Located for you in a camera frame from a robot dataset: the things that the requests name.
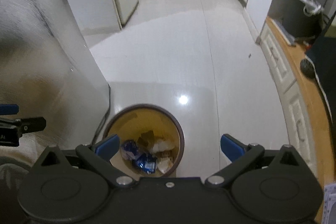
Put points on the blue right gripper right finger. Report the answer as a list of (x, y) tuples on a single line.
[(232, 148)]

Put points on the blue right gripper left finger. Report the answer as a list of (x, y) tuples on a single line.
[(107, 147)]

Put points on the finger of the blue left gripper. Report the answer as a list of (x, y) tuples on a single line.
[(9, 109)]

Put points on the white blue plastic bag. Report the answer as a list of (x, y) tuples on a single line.
[(129, 150)]

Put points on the brown paper bag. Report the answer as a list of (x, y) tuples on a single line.
[(146, 141)]

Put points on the crushed blue Pepsi can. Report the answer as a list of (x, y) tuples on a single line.
[(146, 163)]

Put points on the white paper wad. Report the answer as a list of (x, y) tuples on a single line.
[(162, 145)]

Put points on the white orange plastic bag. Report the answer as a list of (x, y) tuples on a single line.
[(164, 164)]

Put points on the red gold cigarette box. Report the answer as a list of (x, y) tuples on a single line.
[(165, 155)]

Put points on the yellow round trash bin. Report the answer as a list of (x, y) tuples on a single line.
[(131, 122)]

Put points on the wooden top low cabinet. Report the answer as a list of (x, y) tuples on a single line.
[(306, 117)]

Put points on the black have a nice day cloth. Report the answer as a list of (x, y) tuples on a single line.
[(322, 56)]

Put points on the black bin with liner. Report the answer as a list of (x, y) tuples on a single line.
[(302, 18)]

